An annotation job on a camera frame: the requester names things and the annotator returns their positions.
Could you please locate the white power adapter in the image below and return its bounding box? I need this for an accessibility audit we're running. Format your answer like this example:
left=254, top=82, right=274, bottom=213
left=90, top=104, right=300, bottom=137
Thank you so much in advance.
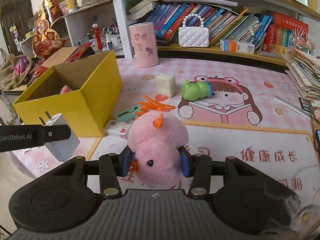
left=39, top=111, right=80, bottom=162

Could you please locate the pink plush chick toy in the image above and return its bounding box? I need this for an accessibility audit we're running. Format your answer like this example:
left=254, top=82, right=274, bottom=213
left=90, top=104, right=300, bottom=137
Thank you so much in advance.
left=128, top=95, right=189, bottom=189

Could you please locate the mint green correction tape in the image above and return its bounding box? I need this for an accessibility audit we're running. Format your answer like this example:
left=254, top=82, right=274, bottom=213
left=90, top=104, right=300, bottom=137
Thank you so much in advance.
left=116, top=105, right=140, bottom=122

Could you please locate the green plastic toy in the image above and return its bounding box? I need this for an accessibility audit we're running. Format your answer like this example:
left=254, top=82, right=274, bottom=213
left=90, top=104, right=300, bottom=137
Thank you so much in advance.
left=181, top=80, right=213, bottom=101

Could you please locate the white foam block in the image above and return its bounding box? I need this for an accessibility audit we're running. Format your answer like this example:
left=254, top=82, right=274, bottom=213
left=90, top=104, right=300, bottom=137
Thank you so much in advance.
left=156, top=73, right=176, bottom=98

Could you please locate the brown plush blanket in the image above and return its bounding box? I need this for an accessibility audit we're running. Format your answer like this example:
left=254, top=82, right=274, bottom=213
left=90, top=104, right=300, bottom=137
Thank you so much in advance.
left=1, top=54, right=34, bottom=90

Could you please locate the yellow cardboard box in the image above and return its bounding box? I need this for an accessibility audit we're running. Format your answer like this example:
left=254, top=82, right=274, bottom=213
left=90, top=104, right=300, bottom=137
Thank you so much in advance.
left=13, top=51, right=123, bottom=137

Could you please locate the red cartoon paper decoration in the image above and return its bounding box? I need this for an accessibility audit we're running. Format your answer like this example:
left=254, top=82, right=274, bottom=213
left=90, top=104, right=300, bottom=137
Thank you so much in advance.
left=32, top=0, right=67, bottom=59

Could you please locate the white ruler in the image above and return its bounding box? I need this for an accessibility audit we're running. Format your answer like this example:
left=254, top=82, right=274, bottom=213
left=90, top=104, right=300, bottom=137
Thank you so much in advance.
left=274, top=96, right=310, bottom=121

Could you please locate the orange white small box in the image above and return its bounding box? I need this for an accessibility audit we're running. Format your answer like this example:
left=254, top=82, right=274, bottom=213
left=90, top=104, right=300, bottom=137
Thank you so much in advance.
left=220, top=39, right=255, bottom=54

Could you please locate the white quilted pearl handbag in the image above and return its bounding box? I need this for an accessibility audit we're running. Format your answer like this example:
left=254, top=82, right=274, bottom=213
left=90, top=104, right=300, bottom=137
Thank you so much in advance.
left=178, top=14, right=209, bottom=48

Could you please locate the pink cylindrical container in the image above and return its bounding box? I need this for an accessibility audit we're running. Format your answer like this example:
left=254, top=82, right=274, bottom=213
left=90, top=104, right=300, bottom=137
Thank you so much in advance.
left=129, top=22, right=159, bottom=68

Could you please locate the stack of papers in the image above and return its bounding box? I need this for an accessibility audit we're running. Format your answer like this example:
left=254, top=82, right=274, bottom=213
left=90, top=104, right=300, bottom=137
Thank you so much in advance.
left=283, top=48, right=319, bottom=101

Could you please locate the wooden bookshelf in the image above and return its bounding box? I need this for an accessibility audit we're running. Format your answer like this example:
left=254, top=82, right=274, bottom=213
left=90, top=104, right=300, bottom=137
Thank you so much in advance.
left=112, top=0, right=319, bottom=69

